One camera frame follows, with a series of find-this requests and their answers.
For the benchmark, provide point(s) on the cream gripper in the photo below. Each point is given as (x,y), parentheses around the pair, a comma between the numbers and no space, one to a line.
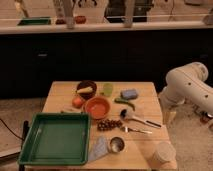
(169,114)

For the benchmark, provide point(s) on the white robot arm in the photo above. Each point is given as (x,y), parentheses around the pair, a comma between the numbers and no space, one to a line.
(186,82)

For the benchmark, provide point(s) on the green plastic tray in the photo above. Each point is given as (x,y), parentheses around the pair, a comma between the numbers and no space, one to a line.
(56,140)

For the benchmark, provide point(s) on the background green tray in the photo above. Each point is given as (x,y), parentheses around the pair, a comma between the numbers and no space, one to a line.
(34,21)

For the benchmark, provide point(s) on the white paper cup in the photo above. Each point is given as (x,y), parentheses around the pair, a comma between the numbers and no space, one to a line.
(164,153)

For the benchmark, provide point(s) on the wooden table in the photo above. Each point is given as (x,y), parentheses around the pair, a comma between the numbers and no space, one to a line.
(139,148)

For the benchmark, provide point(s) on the silver fork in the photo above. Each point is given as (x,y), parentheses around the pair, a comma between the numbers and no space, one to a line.
(127,129)

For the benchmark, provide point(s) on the green pepper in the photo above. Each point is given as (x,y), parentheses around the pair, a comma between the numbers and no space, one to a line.
(124,101)

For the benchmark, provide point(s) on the small metal cup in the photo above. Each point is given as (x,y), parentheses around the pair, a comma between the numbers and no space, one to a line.
(117,144)

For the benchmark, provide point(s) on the bunch of dark grapes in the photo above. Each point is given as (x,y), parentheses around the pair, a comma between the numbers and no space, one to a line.
(106,125)

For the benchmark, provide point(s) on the light green cup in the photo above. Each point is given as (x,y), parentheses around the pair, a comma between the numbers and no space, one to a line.
(107,89)

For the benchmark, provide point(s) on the orange terracotta bowl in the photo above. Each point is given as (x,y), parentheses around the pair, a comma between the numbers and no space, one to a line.
(97,107)

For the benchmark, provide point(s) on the blue grey cloth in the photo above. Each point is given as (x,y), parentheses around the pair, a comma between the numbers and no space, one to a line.
(99,149)

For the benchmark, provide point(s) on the yellow corn cob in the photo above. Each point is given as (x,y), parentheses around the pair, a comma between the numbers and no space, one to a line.
(85,90)

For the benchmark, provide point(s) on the dark brown bowl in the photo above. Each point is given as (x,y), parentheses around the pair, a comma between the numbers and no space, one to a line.
(87,83)

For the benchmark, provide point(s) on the red tomato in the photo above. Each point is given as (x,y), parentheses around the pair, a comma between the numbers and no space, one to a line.
(77,102)

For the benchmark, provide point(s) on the pale vegetable piece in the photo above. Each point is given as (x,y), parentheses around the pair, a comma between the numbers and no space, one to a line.
(70,110)

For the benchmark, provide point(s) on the background red bowl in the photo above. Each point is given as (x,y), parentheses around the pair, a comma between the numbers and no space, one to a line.
(80,19)

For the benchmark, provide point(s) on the black handled spatula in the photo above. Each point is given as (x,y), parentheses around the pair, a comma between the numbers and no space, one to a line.
(127,115)

